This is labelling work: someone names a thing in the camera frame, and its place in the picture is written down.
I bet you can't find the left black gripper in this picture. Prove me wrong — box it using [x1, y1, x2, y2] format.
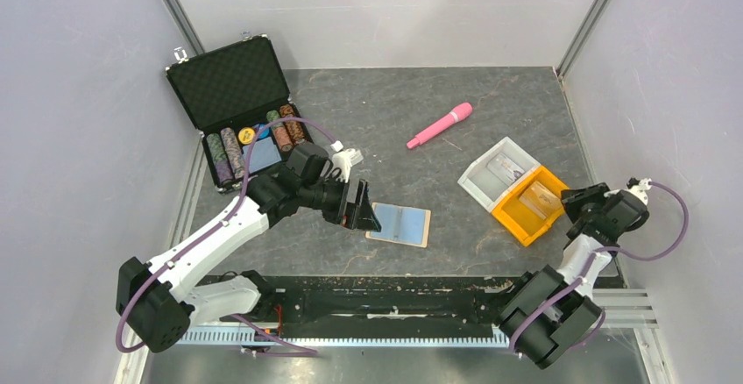
[300, 174, 380, 232]

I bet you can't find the beige card holder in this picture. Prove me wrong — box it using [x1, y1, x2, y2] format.
[365, 203, 431, 248]

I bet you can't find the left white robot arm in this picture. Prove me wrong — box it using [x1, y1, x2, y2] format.
[116, 142, 381, 352]

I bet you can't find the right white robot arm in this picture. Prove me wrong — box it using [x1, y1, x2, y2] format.
[495, 178, 652, 369]

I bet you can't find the card in orange bin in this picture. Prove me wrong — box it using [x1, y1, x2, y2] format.
[519, 181, 563, 219]

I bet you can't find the card in white bin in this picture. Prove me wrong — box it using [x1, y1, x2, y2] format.
[486, 153, 525, 186]

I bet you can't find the blue card deck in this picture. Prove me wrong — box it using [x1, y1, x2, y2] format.
[247, 138, 282, 174]

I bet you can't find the orange plastic bin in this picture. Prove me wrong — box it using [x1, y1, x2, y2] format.
[489, 166, 568, 247]

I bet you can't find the orange black chip stack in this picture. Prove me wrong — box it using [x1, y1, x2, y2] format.
[279, 103, 307, 145]

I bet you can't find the white plastic bin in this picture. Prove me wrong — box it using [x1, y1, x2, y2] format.
[457, 137, 541, 212]

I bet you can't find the green red chip stack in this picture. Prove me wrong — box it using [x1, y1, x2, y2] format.
[266, 110, 294, 153]

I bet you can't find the blue dealer chip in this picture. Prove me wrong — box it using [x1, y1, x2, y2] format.
[253, 124, 272, 140]

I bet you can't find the yellow dealer chip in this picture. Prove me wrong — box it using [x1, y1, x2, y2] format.
[237, 127, 256, 146]

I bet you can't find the pink toy microphone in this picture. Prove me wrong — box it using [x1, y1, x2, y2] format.
[406, 102, 473, 150]

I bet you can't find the green purple chip stack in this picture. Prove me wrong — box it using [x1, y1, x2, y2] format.
[206, 133, 234, 188]

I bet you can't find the purple grey chip stack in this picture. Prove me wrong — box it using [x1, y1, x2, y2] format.
[220, 127, 245, 180]

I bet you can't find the black poker chip case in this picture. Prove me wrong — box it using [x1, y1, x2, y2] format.
[165, 35, 301, 195]

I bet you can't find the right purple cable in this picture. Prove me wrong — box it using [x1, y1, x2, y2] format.
[507, 181, 692, 353]

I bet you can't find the purple cable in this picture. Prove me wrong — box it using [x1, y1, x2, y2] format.
[115, 117, 343, 359]
[507, 181, 692, 353]

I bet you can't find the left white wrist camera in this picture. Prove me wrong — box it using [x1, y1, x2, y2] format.
[329, 140, 364, 182]

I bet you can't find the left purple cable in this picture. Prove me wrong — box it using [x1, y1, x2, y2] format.
[115, 117, 343, 359]

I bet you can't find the white slotted cable duct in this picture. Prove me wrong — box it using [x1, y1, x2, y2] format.
[178, 325, 510, 349]

